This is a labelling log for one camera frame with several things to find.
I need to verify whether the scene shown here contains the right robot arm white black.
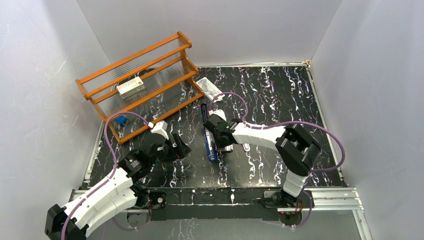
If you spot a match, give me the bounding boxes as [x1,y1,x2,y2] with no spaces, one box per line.
[203,113,322,208]

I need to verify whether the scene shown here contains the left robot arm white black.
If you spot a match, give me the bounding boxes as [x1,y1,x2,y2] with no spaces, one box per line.
[44,133,191,240]

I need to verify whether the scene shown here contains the white printed paper packet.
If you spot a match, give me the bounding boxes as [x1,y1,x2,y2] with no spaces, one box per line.
[195,77,223,101]

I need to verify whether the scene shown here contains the small blue object under shelf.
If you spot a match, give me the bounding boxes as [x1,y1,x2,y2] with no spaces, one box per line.
[114,115,128,128]

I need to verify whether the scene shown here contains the orange wooden shelf rack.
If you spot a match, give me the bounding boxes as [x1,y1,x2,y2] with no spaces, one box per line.
[75,31,204,144]

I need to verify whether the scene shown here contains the white box on shelf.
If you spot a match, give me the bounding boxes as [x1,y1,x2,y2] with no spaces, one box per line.
[116,76,146,99]

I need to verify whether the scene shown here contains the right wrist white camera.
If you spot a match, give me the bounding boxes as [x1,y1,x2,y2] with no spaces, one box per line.
[208,109,227,121]

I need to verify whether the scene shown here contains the wrist white camera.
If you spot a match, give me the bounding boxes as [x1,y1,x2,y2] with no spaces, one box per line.
[150,120,169,140]
[208,109,227,121]

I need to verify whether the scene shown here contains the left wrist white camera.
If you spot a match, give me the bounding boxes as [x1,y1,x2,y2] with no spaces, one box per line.
[150,120,169,140]

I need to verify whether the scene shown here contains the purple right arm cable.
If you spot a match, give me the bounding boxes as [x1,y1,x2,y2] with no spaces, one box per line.
[206,91,346,229]

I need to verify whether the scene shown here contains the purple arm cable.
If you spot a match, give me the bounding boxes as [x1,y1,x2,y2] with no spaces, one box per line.
[206,91,346,229]
[60,111,154,240]

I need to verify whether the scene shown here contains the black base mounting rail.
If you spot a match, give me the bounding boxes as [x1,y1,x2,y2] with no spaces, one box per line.
[127,187,315,224]

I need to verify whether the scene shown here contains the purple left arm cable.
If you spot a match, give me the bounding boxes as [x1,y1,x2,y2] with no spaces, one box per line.
[60,111,154,240]

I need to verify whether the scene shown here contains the aluminium frame rail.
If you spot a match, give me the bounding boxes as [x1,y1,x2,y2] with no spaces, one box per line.
[69,187,365,213]

